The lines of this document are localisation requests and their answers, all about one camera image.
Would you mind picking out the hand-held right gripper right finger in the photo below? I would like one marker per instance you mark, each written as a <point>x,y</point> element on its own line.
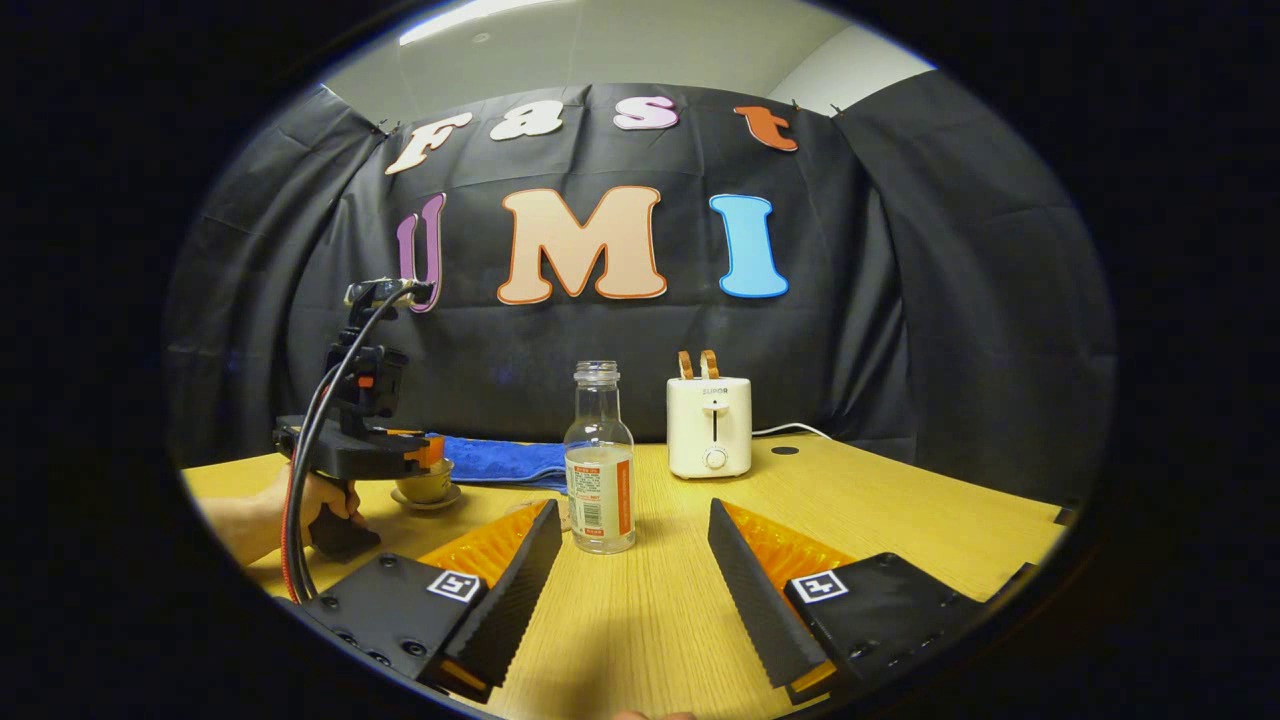
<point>760,600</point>

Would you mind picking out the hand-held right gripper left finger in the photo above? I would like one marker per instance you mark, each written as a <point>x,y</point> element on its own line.
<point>515,590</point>

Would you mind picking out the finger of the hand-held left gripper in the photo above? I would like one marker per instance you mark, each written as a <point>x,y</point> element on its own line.
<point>432,452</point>

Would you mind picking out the cream ceramic teacup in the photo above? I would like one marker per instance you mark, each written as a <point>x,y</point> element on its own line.
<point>428,487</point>

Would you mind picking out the round cork coaster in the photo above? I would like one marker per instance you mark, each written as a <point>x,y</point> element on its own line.
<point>560,516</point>

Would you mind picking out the cream ceramic saucer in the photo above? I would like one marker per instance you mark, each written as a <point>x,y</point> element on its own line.
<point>430,503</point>

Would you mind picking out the blue folded towel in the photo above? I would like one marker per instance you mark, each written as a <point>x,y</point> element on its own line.
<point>510,460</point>

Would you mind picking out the white toaster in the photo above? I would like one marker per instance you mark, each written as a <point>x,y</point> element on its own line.
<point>708,430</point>

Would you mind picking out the brown toast slice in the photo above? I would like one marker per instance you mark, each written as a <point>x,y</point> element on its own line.
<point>685,365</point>
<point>710,364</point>

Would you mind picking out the black backdrop cloth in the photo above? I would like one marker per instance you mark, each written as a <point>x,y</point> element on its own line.
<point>900,330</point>

